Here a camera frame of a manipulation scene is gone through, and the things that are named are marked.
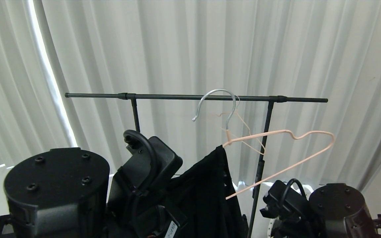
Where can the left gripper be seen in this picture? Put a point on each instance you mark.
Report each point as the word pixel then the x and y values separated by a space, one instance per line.
pixel 164 228

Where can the black t-shirt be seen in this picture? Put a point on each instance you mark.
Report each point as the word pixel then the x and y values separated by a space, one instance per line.
pixel 207 191

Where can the pink clothes hanger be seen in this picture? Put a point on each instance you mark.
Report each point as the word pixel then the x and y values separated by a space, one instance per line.
pixel 260 135
pixel 238 99

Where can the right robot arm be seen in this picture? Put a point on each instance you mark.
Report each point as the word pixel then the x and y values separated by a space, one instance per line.
pixel 336 205

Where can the black clothes rack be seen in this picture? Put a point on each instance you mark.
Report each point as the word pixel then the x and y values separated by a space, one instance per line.
pixel 164 97

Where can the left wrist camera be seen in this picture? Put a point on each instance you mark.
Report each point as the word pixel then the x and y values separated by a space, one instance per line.
pixel 164 162

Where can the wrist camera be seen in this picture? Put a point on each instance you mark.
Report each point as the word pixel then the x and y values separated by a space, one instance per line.
pixel 164 162
pixel 276 201

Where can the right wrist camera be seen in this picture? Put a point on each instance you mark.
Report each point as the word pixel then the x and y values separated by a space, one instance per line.
pixel 276 201

